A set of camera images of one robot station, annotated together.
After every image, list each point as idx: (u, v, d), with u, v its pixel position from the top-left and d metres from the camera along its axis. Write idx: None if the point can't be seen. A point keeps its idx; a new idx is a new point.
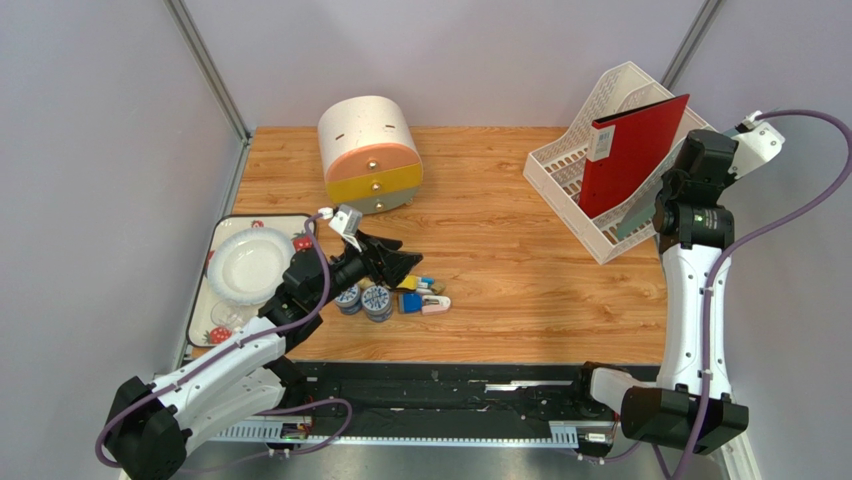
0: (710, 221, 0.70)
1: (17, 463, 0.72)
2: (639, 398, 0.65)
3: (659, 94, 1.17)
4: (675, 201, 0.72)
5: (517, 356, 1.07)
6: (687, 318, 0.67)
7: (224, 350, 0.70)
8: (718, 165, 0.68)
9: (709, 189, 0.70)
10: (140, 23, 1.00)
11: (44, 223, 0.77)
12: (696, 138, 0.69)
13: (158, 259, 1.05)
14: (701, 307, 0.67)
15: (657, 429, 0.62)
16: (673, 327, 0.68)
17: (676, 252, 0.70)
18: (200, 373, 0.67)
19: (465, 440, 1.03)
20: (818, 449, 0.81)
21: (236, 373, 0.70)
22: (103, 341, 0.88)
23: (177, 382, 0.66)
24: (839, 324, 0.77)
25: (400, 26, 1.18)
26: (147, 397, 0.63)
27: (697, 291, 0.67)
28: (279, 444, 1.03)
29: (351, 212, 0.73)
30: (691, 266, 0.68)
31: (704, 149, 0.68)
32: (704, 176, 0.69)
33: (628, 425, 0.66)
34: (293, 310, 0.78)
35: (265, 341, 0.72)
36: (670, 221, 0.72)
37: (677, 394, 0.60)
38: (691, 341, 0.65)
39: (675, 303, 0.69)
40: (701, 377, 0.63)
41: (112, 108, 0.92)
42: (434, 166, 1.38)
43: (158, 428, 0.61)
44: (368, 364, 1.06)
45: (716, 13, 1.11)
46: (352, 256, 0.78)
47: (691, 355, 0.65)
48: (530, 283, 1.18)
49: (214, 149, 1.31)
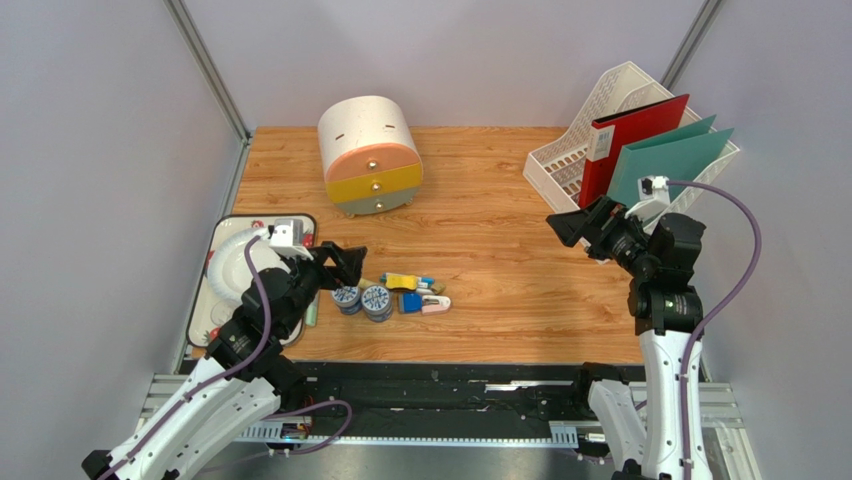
0: (680, 306, 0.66)
1: (18, 465, 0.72)
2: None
3: (658, 93, 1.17)
4: (648, 287, 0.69)
5: (517, 356, 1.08)
6: (665, 405, 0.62)
7: (173, 409, 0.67)
8: (689, 256, 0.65)
9: (680, 275, 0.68)
10: (140, 22, 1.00)
11: (46, 221, 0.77)
12: (666, 227, 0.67)
13: (157, 260, 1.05)
14: (678, 394, 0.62)
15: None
16: (651, 410, 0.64)
17: (651, 339, 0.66)
18: (152, 438, 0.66)
19: (465, 440, 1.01)
20: (817, 448, 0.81)
21: (192, 424, 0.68)
22: (104, 340, 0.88)
23: (130, 453, 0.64)
24: (838, 324, 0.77)
25: (399, 26, 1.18)
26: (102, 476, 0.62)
27: (672, 378, 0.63)
28: (279, 444, 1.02)
29: (291, 223, 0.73)
30: (665, 352, 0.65)
31: (674, 240, 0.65)
32: (675, 262, 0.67)
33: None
34: (245, 340, 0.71)
35: (212, 389, 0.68)
36: (643, 306, 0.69)
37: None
38: (671, 428, 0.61)
39: (652, 389, 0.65)
40: (683, 466, 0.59)
41: (112, 107, 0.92)
42: (434, 166, 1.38)
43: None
44: (368, 364, 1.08)
45: (716, 14, 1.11)
46: (307, 270, 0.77)
47: (671, 443, 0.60)
48: (530, 283, 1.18)
49: (214, 149, 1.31)
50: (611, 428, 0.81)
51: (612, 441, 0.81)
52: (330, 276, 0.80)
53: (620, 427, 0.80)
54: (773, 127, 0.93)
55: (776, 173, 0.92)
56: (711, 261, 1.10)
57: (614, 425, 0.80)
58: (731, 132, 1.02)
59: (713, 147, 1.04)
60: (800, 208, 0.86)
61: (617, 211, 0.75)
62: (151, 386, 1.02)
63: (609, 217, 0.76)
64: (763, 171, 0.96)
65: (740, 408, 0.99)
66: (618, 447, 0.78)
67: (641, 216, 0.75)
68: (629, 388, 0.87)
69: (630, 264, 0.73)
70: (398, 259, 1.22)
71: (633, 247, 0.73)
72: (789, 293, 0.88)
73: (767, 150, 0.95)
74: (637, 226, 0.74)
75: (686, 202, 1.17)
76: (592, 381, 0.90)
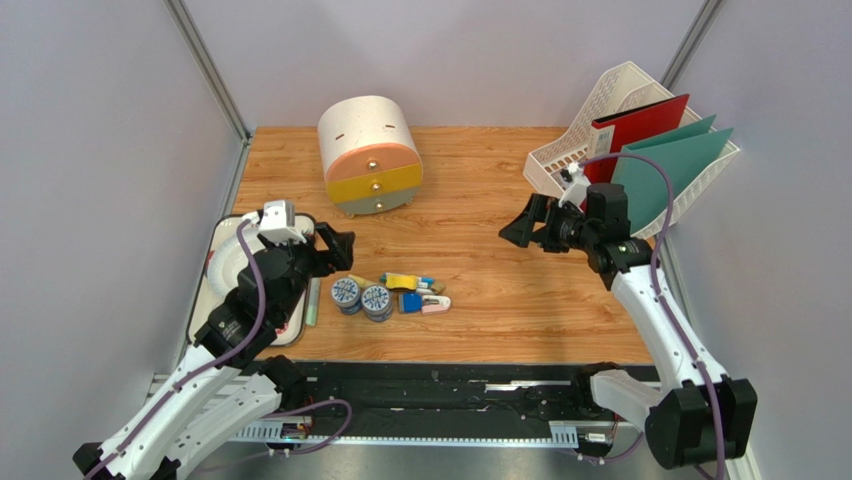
0: (633, 248, 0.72)
1: (15, 465, 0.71)
2: (656, 424, 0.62)
3: (658, 93, 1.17)
4: (602, 245, 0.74)
5: (517, 356, 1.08)
6: (659, 325, 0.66)
7: (162, 399, 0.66)
8: (621, 208, 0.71)
9: (623, 225, 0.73)
10: (140, 22, 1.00)
11: (46, 221, 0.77)
12: (596, 191, 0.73)
13: (158, 260, 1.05)
14: (664, 311, 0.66)
15: (690, 446, 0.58)
16: (650, 336, 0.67)
17: (620, 280, 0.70)
18: (144, 431, 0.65)
19: (465, 440, 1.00)
20: (818, 448, 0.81)
21: (183, 415, 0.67)
22: (103, 339, 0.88)
23: (120, 446, 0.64)
24: (839, 323, 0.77)
25: (399, 25, 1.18)
26: (95, 469, 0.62)
27: (653, 301, 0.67)
28: (279, 444, 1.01)
29: (280, 204, 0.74)
30: (639, 282, 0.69)
31: (607, 199, 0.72)
32: (614, 216, 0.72)
33: (660, 460, 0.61)
34: (235, 327, 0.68)
35: (203, 378, 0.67)
36: (605, 261, 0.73)
37: (688, 390, 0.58)
38: (672, 340, 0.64)
39: (642, 320, 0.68)
40: (697, 367, 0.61)
41: (111, 107, 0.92)
42: (434, 166, 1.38)
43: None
44: (368, 364, 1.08)
45: (716, 13, 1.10)
46: (302, 252, 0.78)
47: (679, 353, 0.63)
48: (530, 283, 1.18)
49: (214, 149, 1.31)
50: (625, 400, 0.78)
51: (632, 413, 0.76)
52: (322, 261, 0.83)
53: (631, 393, 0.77)
54: (773, 127, 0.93)
55: (776, 173, 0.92)
56: (712, 260, 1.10)
57: (626, 393, 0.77)
58: (731, 132, 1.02)
59: (716, 145, 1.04)
60: (801, 208, 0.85)
61: (551, 203, 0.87)
62: (150, 386, 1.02)
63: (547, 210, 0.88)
64: (763, 171, 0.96)
65: None
66: (637, 407, 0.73)
67: (573, 203, 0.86)
68: (627, 373, 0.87)
69: (578, 242, 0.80)
70: (398, 259, 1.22)
71: (574, 225, 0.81)
72: (788, 293, 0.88)
73: (766, 150, 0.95)
74: (572, 209, 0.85)
75: (686, 202, 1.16)
76: (588, 377, 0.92)
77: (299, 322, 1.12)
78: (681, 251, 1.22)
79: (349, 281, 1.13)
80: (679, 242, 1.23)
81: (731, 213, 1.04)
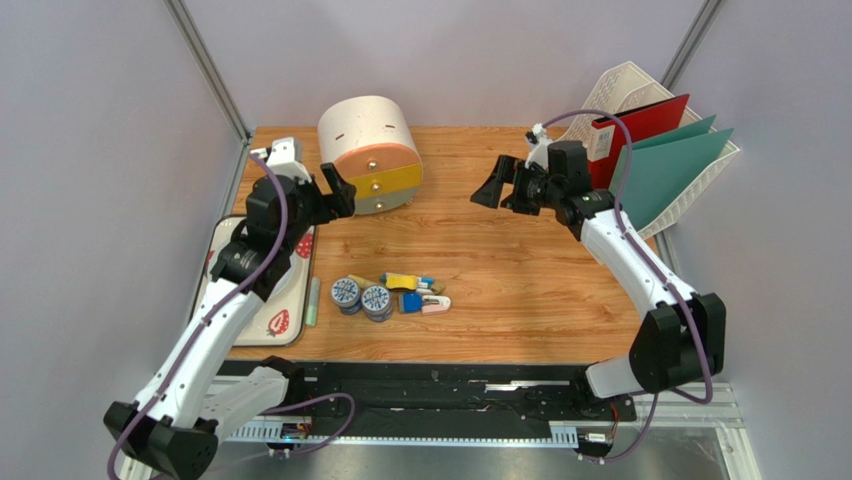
0: (596, 197, 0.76)
1: (16, 466, 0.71)
2: (640, 351, 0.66)
3: (658, 93, 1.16)
4: (567, 199, 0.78)
5: (516, 356, 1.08)
6: (628, 259, 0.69)
7: (194, 334, 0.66)
8: (582, 161, 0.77)
9: (585, 178, 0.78)
10: (139, 23, 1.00)
11: (45, 223, 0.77)
12: (556, 147, 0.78)
13: (158, 259, 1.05)
14: (631, 246, 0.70)
15: (673, 364, 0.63)
16: (623, 273, 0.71)
17: (588, 226, 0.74)
18: (181, 371, 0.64)
19: (462, 440, 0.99)
20: (817, 449, 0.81)
21: (217, 348, 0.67)
22: (102, 340, 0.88)
23: (160, 390, 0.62)
24: (839, 324, 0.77)
25: (399, 25, 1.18)
26: (136, 417, 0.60)
27: (620, 239, 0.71)
28: (279, 444, 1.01)
29: (289, 139, 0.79)
30: (604, 226, 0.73)
31: (567, 153, 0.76)
32: (576, 170, 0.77)
33: (649, 384, 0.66)
34: (250, 256, 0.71)
35: (232, 306, 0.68)
36: (571, 213, 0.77)
37: (664, 311, 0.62)
38: (642, 270, 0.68)
39: (613, 260, 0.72)
40: (668, 288, 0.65)
41: (111, 108, 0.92)
42: (434, 165, 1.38)
43: (167, 439, 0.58)
44: (368, 364, 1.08)
45: (716, 13, 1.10)
46: (307, 193, 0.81)
47: (650, 279, 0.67)
48: (530, 283, 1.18)
49: (214, 149, 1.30)
50: (619, 372, 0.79)
51: (628, 381, 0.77)
52: (326, 207, 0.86)
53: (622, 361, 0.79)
54: (773, 127, 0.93)
55: (776, 173, 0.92)
56: (712, 261, 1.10)
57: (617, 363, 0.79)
58: (731, 132, 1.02)
59: (715, 146, 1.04)
60: (801, 208, 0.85)
61: (518, 165, 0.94)
62: None
63: (515, 171, 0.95)
64: (762, 171, 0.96)
65: (740, 408, 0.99)
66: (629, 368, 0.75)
67: (539, 164, 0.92)
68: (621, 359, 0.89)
69: (545, 198, 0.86)
70: (398, 259, 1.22)
71: (541, 183, 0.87)
72: (788, 294, 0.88)
73: (766, 151, 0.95)
74: (539, 169, 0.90)
75: (686, 202, 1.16)
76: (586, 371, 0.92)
77: (299, 322, 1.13)
78: (681, 251, 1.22)
79: (349, 281, 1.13)
80: (679, 242, 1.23)
81: (731, 213, 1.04)
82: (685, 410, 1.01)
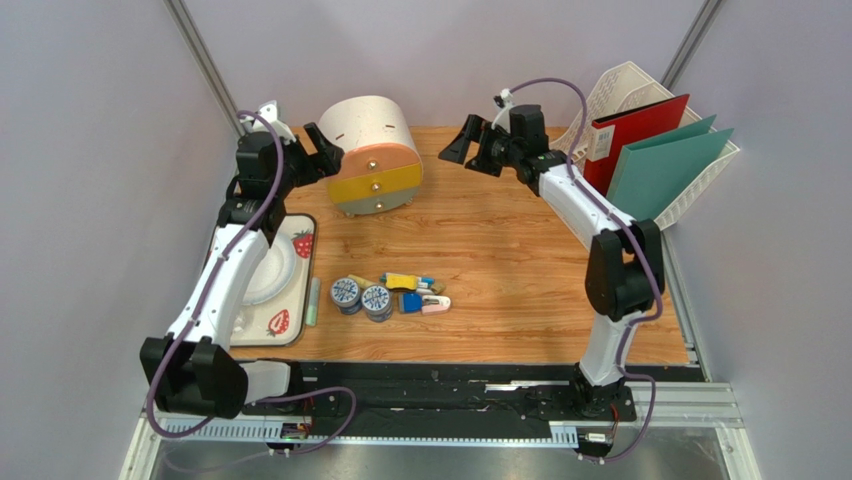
0: (549, 157, 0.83)
1: (16, 465, 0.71)
2: (592, 277, 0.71)
3: (658, 93, 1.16)
4: (526, 160, 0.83)
5: (516, 356, 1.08)
6: (574, 199, 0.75)
7: (215, 267, 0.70)
8: (540, 123, 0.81)
9: (542, 140, 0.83)
10: (139, 23, 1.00)
11: (46, 222, 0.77)
12: (516, 113, 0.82)
13: (159, 259, 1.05)
14: (579, 189, 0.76)
15: (621, 284, 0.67)
16: (573, 215, 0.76)
17: (544, 180, 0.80)
18: (210, 299, 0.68)
19: (466, 440, 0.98)
20: (817, 448, 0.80)
21: (238, 279, 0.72)
22: (102, 340, 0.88)
23: (194, 317, 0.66)
24: (840, 323, 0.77)
25: (399, 26, 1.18)
26: (174, 344, 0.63)
27: (569, 185, 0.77)
28: (279, 444, 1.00)
29: (272, 103, 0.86)
30: (556, 176, 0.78)
31: (526, 118, 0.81)
32: (534, 133, 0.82)
33: (604, 307, 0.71)
34: (250, 204, 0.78)
35: (245, 243, 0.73)
36: (529, 174, 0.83)
37: (607, 235, 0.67)
38: (588, 206, 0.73)
39: (564, 204, 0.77)
40: (611, 218, 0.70)
41: (111, 108, 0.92)
42: (434, 166, 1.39)
43: (208, 357, 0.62)
44: (369, 364, 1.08)
45: (715, 14, 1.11)
46: (295, 152, 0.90)
47: (595, 214, 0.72)
48: (530, 283, 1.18)
49: (214, 149, 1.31)
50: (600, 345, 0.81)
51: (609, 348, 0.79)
52: (313, 166, 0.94)
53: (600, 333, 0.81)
54: (772, 127, 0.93)
55: (775, 172, 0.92)
56: (712, 261, 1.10)
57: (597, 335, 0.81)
58: (731, 132, 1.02)
59: (715, 147, 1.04)
60: (801, 208, 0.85)
61: (486, 125, 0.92)
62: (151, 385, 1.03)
63: (482, 131, 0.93)
64: (762, 170, 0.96)
65: (741, 407, 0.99)
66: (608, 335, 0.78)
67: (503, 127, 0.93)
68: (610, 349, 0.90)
69: (507, 157, 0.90)
70: (398, 259, 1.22)
71: (504, 143, 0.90)
72: (787, 293, 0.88)
73: (766, 150, 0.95)
74: (502, 131, 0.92)
75: (686, 202, 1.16)
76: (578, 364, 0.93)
77: (299, 322, 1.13)
78: (680, 250, 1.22)
79: (350, 281, 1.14)
80: (679, 242, 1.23)
81: (730, 213, 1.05)
82: (684, 410, 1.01)
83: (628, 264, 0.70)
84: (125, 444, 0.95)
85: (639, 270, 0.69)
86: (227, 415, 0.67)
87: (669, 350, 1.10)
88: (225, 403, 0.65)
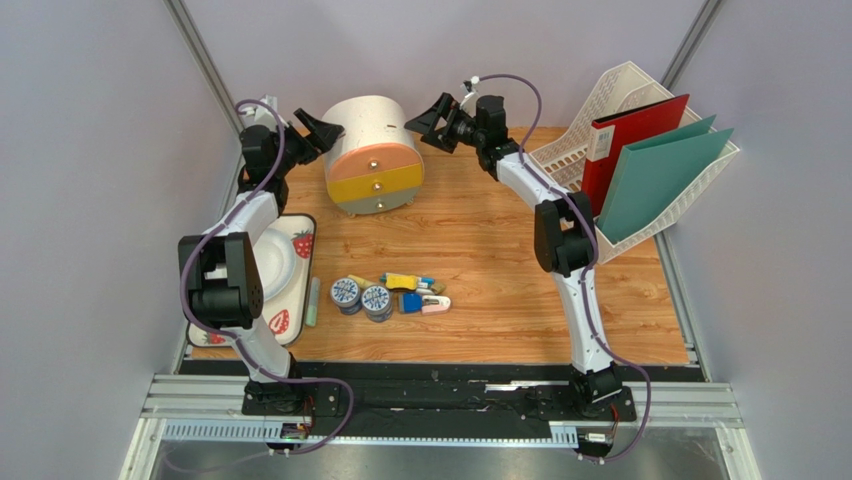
0: (505, 148, 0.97)
1: (17, 466, 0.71)
2: (537, 241, 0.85)
3: (658, 93, 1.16)
4: (487, 150, 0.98)
5: (517, 356, 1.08)
6: (523, 179, 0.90)
7: (237, 207, 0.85)
8: (502, 120, 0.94)
9: (501, 132, 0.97)
10: (139, 24, 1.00)
11: (46, 225, 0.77)
12: (482, 108, 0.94)
13: (160, 259, 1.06)
14: (527, 171, 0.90)
15: (561, 245, 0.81)
16: (523, 192, 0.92)
17: (501, 167, 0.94)
18: (236, 218, 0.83)
19: (465, 440, 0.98)
20: (817, 448, 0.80)
21: (256, 217, 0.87)
22: (103, 342, 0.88)
23: (224, 223, 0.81)
24: (841, 323, 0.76)
25: (400, 26, 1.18)
26: (208, 237, 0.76)
27: (520, 168, 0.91)
28: (279, 444, 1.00)
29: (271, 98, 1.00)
30: (510, 161, 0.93)
31: (490, 114, 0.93)
32: (496, 126, 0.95)
33: (548, 266, 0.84)
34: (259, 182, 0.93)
35: (260, 199, 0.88)
36: (488, 163, 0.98)
37: (548, 204, 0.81)
38: (532, 183, 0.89)
39: (517, 184, 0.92)
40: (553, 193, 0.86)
41: (111, 109, 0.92)
42: (434, 166, 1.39)
43: (237, 242, 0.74)
44: (368, 364, 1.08)
45: (716, 14, 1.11)
46: (290, 137, 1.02)
47: (540, 190, 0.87)
48: (529, 283, 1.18)
49: (214, 150, 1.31)
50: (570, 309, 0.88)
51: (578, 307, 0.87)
52: (309, 145, 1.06)
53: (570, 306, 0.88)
54: (773, 128, 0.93)
55: (775, 173, 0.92)
56: (712, 261, 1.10)
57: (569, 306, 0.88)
58: (731, 132, 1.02)
59: (715, 146, 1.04)
60: (801, 209, 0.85)
61: (455, 104, 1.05)
62: (151, 385, 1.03)
63: (451, 110, 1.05)
64: (763, 171, 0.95)
65: (740, 408, 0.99)
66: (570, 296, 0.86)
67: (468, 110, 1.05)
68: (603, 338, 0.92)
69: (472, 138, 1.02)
70: (398, 259, 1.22)
71: (471, 124, 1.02)
72: (787, 294, 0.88)
73: (766, 150, 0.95)
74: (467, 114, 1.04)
75: (686, 202, 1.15)
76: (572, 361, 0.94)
77: (299, 322, 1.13)
78: (681, 250, 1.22)
79: (349, 281, 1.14)
80: (679, 242, 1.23)
81: (729, 213, 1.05)
82: (685, 410, 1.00)
83: (568, 230, 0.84)
84: (126, 444, 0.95)
85: (577, 233, 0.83)
86: (245, 314, 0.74)
87: (669, 350, 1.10)
88: (246, 294, 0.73)
